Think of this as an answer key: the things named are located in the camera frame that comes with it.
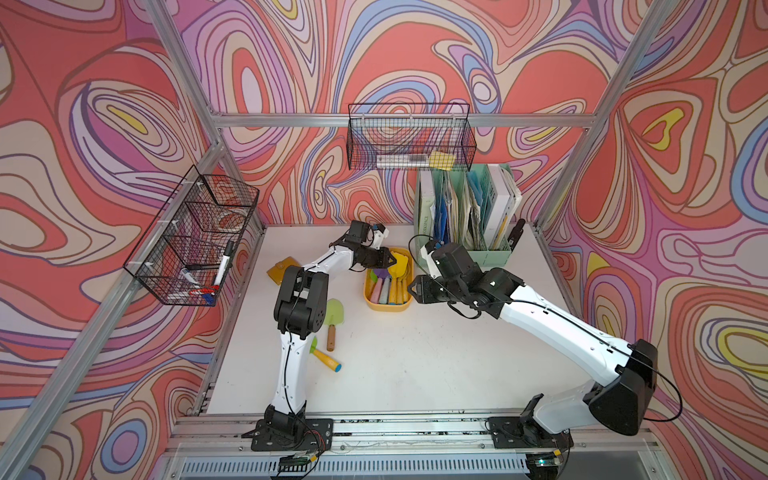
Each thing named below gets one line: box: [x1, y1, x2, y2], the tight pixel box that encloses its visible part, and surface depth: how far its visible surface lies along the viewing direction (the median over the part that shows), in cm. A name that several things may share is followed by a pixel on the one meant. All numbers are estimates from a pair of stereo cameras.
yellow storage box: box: [363, 247, 415, 312], surface depth 100 cm
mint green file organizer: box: [414, 164, 523, 267], surface depth 101 cm
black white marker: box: [214, 240, 234, 286], surface depth 70 cm
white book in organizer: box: [484, 164, 523, 249], surface depth 100 cm
